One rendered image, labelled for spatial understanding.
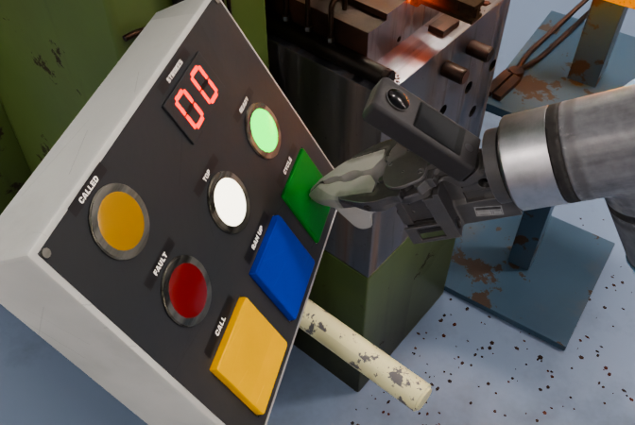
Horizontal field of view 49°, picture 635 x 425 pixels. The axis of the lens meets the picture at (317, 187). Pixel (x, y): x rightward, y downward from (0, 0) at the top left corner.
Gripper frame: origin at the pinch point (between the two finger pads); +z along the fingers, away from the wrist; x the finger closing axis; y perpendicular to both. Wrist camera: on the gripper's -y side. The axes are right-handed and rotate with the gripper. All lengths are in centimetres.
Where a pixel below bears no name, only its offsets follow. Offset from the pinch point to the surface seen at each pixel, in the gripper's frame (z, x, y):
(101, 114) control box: 5.1, -11.5, -21.6
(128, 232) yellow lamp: 1.2, -20.4, -16.1
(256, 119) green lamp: 1.3, -0.2, -10.2
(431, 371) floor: 35, 40, 98
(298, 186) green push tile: 1.2, -1.1, -1.5
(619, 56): -20, 89, 54
